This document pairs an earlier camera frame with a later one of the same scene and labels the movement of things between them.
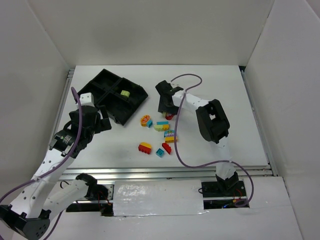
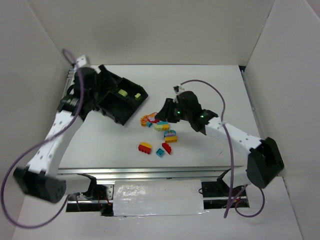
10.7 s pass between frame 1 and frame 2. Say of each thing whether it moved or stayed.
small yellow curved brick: stayed
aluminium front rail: stayed
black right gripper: moved
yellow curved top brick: stayed
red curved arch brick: moved
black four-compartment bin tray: stayed
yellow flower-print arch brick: stayed
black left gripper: moved
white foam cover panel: stayed
